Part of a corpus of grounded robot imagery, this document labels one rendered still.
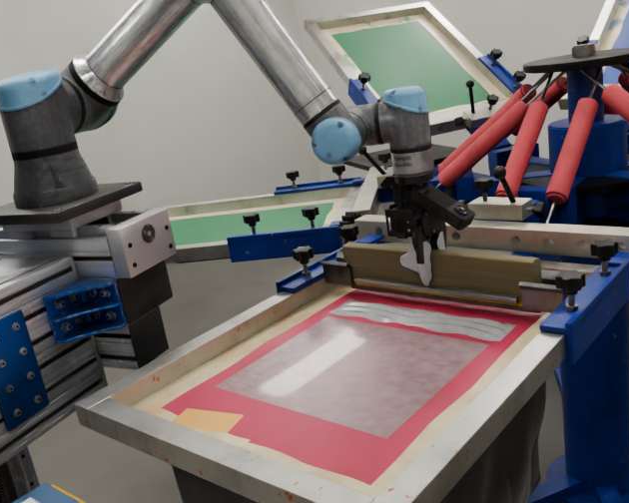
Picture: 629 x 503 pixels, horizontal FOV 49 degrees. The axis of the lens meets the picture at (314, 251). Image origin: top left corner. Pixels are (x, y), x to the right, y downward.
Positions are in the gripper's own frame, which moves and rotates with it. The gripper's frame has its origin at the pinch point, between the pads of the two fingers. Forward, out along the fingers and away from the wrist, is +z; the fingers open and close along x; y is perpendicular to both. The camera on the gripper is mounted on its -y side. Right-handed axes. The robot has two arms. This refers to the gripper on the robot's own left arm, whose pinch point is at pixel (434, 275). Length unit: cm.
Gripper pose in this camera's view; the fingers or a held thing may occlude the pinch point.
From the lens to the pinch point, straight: 131.7
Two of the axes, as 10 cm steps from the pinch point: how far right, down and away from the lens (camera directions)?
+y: -7.6, -0.7, 6.4
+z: 1.5, 9.5, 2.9
